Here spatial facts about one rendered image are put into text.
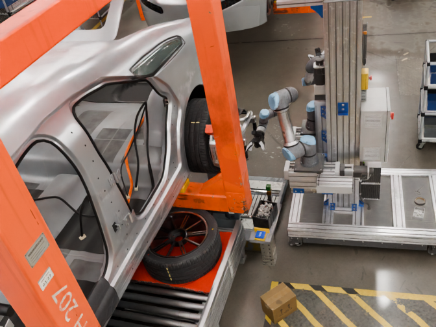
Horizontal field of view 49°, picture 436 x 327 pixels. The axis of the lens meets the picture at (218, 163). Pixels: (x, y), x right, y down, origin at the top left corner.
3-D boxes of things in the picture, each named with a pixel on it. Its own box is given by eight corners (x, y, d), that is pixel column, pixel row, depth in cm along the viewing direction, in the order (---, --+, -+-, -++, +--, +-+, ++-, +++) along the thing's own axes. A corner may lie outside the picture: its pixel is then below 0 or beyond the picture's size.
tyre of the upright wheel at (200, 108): (196, 82, 423) (171, 132, 381) (220, 82, 415) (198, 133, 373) (211, 137, 469) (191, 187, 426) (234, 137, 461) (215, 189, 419)
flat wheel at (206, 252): (148, 228, 423) (142, 209, 409) (222, 220, 416) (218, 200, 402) (139, 289, 371) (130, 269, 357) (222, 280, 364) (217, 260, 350)
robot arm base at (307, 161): (319, 156, 377) (319, 145, 371) (318, 167, 366) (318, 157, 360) (300, 155, 381) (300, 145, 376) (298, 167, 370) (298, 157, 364)
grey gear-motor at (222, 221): (205, 215, 453) (198, 187, 432) (248, 218, 440) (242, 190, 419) (199, 228, 440) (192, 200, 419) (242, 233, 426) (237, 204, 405)
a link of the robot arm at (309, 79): (306, 69, 369) (302, 89, 417) (320, 67, 368) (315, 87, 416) (304, 55, 371) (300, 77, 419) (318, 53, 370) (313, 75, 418)
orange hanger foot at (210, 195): (177, 194, 415) (169, 163, 395) (234, 198, 398) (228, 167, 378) (170, 207, 403) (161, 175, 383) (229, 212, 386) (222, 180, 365)
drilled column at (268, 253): (265, 255, 412) (260, 221, 387) (276, 257, 408) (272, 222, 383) (263, 265, 404) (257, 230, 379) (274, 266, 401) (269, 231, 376)
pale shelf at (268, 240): (261, 204, 402) (261, 202, 400) (281, 206, 396) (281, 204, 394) (249, 242, 371) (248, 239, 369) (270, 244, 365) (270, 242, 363)
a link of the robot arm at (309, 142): (319, 152, 365) (319, 137, 357) (305, 159, 361) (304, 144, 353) (310, 145, 374) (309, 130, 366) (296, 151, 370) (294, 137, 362)
